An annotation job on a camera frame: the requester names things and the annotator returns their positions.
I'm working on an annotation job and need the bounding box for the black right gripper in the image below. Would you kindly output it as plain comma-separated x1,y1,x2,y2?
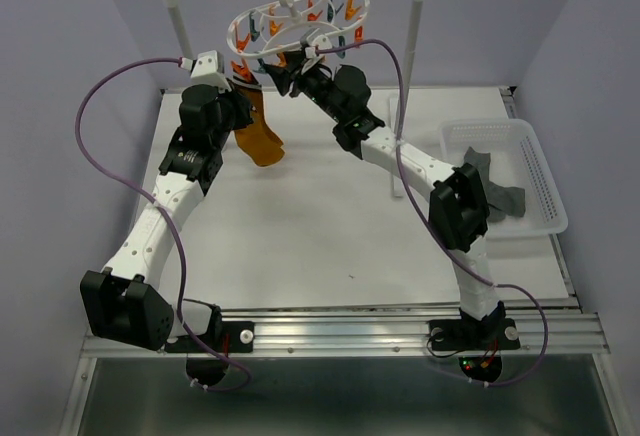
260,48,343,124

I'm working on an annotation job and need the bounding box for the orange brown sock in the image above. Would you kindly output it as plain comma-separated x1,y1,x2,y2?
234,80,285,167

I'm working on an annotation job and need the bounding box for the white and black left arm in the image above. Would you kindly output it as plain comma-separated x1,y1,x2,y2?
80,84,252,350

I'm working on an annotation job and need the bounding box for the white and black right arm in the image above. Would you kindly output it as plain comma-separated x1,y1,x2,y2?
262,51,521,353

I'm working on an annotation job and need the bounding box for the white clip hanger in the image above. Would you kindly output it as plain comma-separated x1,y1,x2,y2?
226,0,370,60

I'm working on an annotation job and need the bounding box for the orange clothes peg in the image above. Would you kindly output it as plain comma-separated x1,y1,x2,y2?
231,59,254,83

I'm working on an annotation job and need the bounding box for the teal clothes peg right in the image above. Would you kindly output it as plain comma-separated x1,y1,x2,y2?
336,35,346,59

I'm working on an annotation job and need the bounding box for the grey sock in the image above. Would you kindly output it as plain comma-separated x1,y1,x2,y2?
484,181,526,224
463,147,491,179

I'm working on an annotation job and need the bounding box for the white plastic basket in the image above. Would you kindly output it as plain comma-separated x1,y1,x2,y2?
440,119,568,240

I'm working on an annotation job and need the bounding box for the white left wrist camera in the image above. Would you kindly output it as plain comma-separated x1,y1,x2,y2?
179,50,232,92

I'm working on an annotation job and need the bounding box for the aluminium mounting rail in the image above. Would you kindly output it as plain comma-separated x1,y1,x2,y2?
59,302,635,435

